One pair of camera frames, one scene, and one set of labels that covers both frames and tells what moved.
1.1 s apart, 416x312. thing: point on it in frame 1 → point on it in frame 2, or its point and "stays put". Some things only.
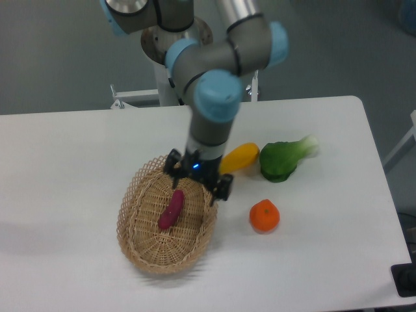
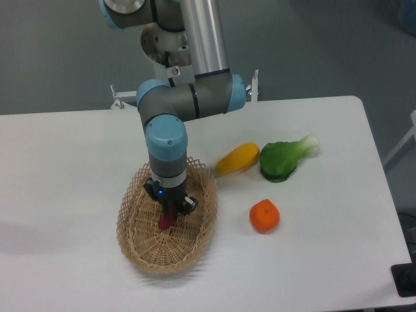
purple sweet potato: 171,210 stays put
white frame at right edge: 411,132 stays put
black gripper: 207,171 → 173,197
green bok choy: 278,160 stays put
